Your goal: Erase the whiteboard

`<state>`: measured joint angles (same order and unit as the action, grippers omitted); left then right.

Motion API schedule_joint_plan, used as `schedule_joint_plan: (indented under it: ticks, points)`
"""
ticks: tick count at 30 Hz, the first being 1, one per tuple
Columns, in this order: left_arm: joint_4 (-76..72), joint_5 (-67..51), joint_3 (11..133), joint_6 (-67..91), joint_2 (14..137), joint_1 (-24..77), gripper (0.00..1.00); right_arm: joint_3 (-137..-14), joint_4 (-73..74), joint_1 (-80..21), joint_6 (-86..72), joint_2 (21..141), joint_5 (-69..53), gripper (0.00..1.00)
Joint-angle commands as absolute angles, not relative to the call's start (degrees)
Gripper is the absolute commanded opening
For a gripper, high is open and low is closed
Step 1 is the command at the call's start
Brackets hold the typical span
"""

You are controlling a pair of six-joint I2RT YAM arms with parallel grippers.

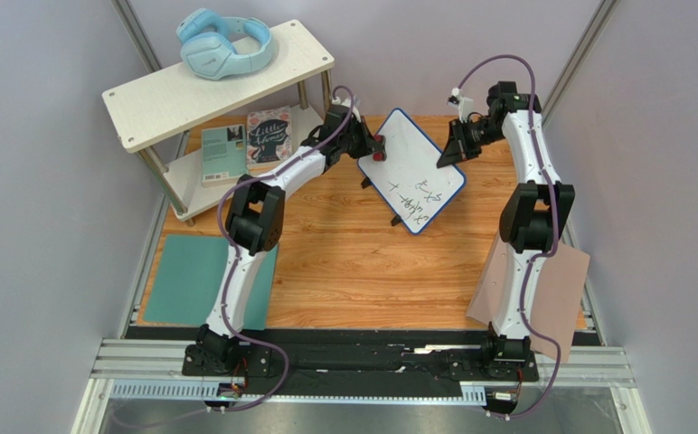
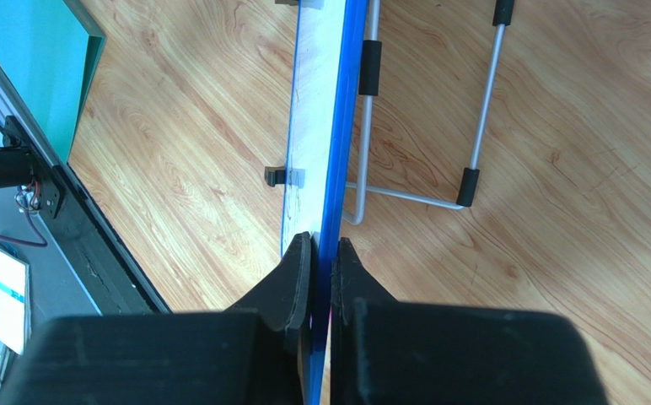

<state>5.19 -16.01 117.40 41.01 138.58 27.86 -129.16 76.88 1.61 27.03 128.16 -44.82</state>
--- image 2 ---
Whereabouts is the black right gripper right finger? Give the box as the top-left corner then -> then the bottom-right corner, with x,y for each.
331,237 -> 396,404

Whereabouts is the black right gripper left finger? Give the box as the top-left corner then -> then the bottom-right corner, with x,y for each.
227,232 -> 312,404

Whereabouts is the blue framed whiteboard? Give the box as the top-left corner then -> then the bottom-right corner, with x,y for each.
282,1 -> 369,404

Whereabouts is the teal green mat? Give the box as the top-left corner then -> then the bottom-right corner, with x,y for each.
0,0 -> 106,162

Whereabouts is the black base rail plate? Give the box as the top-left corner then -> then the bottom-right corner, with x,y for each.
4,116 -> 170,315

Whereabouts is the silver wire board stand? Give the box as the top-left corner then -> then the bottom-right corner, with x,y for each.
262,0 -> 516,227

